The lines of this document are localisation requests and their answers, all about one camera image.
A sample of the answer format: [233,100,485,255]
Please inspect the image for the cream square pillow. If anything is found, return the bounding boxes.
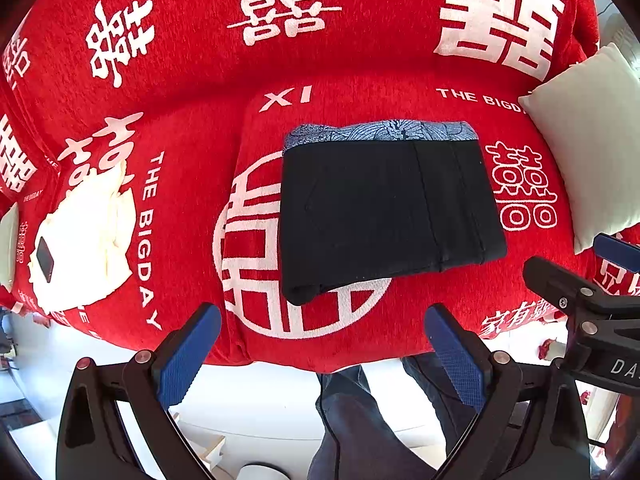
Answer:
[518,42,640,256]

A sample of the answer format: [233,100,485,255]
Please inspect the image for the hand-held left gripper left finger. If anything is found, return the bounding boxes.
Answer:
[55,302,222,480]

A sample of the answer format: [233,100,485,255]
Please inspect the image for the black pants with patterned waistband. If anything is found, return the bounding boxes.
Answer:
[280,118,508,307]

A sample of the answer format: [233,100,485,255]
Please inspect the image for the black smartphone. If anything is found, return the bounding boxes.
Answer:
[35,237,56,284]

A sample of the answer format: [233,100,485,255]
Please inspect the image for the red printed blanket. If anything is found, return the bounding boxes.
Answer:
[0,0,640,367]

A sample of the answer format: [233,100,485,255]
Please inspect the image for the cream crumpled cloth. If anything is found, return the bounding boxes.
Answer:
[29,161,138,314]

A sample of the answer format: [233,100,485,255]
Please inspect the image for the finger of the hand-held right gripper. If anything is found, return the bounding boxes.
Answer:
[594,233,640,275]
[523,256,613,318]

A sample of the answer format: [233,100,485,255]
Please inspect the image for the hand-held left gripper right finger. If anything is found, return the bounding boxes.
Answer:
[424,303,591,480]

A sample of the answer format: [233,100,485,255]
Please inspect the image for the red paper scrap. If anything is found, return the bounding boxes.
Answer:
[537,338,567,361]

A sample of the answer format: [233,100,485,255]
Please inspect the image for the person's grey jeans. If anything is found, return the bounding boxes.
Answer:
[306,353,482,480]

